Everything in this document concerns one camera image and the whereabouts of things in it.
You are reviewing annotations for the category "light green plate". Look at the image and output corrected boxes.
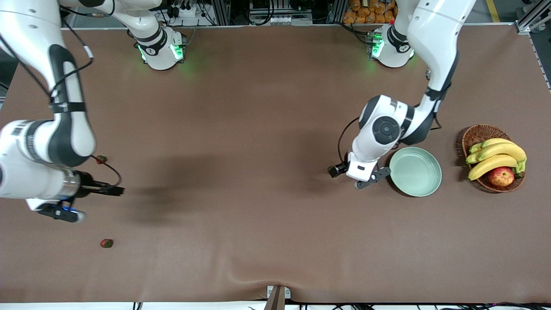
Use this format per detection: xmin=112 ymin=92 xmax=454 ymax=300
xmin=389 ymin=147 xmax=443 ymax=198

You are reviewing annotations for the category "brown table mat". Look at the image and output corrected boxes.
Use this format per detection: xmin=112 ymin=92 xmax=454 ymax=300
xmin=0 ymin=25 xmax=551 ymax=304

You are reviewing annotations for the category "brown wicker basket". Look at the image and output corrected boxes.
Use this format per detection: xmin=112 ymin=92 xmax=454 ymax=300
xmin=462 ymin=124 xmax=526 ymax=193

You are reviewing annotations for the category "yellow banana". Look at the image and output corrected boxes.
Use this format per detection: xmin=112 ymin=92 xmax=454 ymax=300
xmin=466 ymin=143 xmax=527 ymax=164
xmin=468 ymin=155 xmax=520 ymax=181

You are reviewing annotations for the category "small greenish banana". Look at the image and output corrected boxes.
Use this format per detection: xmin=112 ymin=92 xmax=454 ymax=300
xmin=469 ymin=138 xmax=515 ymax=155

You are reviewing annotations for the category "orange bread rolls pack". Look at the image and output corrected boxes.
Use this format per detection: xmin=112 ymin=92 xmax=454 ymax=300
xmin=343 ymin=0 xmax=396 ymax=25

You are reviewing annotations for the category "red apple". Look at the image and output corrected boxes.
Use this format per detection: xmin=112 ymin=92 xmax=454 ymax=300
xmin=488 ymin=167 xmax=515 ymax=187

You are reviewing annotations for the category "white power strip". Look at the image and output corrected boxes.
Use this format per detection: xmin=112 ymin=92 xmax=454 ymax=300
xmin=171 ymin=5 xmax=198 ymax=18

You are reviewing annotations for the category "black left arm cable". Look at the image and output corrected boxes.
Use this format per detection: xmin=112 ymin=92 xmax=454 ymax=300
xmin=337 ymin=65 xmax=444 ymax=164

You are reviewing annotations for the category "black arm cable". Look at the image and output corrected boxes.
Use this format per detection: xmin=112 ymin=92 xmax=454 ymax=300
xmin=0 ymin=0 xmax=123 ymax=188
xmin=337 ymin=65 xmax=444 ymax=164

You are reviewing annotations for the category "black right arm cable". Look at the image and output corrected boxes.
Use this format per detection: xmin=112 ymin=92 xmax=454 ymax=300
xmin=0 ymin=0 xmax=123 ymax=188

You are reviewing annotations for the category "metal mount bracket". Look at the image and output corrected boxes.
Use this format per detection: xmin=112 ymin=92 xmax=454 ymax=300
xmin=264 ymin=285 xmax=291 ymax=310

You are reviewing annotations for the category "aluminium frame profile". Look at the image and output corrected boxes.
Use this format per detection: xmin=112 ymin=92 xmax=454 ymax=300
xmin=514 ymin=0 xmax=551 ymax=34
xmin=211 ymin=0 xmax=231 ymax=25
xmin=328 ymin=0 xmax=347 ymax=24

